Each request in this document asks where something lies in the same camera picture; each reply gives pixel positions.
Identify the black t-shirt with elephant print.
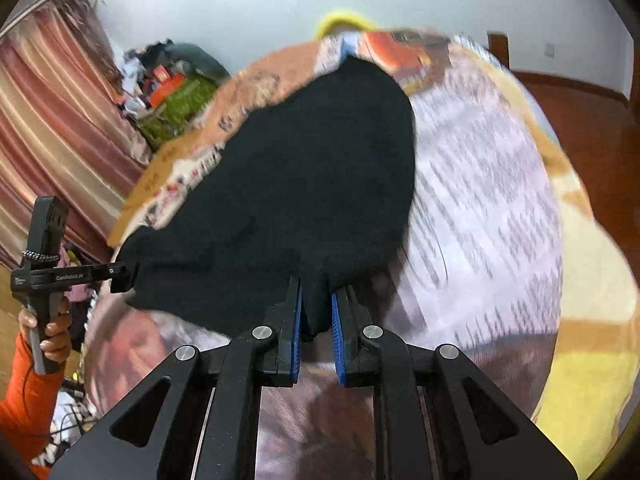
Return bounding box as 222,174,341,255
118,57,414,337

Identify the orange left sleeve forearm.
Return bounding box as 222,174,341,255
0,333,64,479

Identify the person left hand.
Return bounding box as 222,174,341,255
18,296,72,364

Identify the striped red curtain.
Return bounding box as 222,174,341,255
1,0,151,268

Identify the printed newspaper pattern bedspread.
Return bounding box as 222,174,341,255
116,30,639,479

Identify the green cloth covered table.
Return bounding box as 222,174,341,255
134,75,218,152

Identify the orange box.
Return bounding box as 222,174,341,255
148,74,186,107

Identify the dark green jacket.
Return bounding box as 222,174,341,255
139,39,230,84

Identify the white wall socket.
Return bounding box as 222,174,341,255
544,44,555,58

